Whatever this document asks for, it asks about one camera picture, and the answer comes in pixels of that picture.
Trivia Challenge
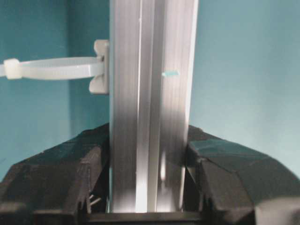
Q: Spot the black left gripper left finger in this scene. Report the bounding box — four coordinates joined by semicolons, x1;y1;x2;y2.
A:
0;124;109;225

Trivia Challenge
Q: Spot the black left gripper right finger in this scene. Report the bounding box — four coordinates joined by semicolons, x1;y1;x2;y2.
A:
183;126;300;225

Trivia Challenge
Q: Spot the large silver metal rail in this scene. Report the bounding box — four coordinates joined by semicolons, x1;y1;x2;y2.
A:
109;0;199;213

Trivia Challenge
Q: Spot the white zip tie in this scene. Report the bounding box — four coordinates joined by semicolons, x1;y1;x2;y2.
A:
0;57;98;80

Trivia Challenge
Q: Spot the white zip tie mount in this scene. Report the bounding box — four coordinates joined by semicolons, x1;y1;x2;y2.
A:
89;39;109;95

